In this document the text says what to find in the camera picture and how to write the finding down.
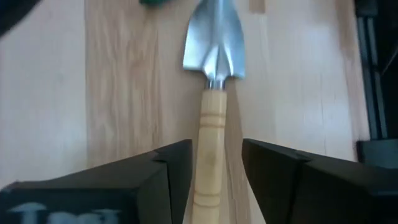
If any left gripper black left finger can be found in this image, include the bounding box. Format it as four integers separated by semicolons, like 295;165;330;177
0;139;193;224

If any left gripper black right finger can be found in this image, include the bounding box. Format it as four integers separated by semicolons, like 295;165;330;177
242;139;398;224

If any steel trowel wooden handle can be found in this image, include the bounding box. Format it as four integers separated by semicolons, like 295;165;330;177
182;0;246;224

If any black metal table frame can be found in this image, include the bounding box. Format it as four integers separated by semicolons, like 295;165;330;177
354;0;398;170

